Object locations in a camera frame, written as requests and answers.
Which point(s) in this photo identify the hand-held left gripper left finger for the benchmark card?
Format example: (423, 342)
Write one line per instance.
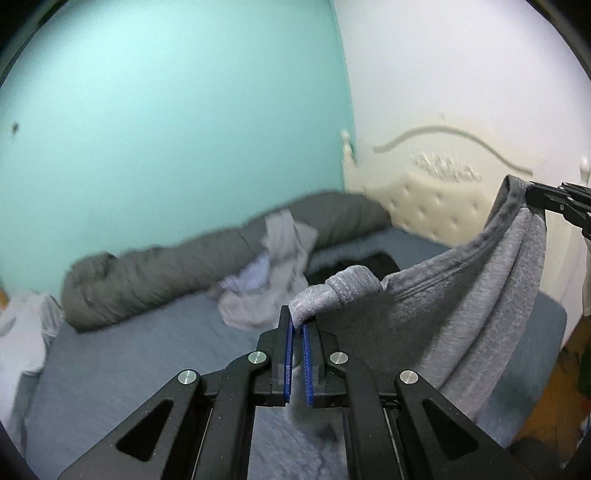
(290, 364)

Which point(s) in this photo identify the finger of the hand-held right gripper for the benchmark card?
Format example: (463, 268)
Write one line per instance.
(563, 201)

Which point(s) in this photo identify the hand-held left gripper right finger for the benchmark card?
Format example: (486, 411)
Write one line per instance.
(308, 369)

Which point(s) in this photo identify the grey fleece-lined sweater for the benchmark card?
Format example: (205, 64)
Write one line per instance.
(461, 314)

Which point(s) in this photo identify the light grey ribbed garment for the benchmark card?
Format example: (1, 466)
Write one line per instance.
(286, 272)

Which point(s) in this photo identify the blue striped cloth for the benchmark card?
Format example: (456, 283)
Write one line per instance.
(254, 277)

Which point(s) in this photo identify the black garment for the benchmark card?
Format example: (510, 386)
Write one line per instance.
(378, 263)

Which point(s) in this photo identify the cream tufted headboard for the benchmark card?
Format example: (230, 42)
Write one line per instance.
(429, 203)

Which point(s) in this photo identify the bed with blue sheet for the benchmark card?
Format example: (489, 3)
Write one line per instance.
(138, 360)

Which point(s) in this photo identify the dark grey rolled duvet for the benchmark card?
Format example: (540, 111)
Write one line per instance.
(161, 272)

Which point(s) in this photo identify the white bedside cloth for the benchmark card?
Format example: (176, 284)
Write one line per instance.
(23, 332)

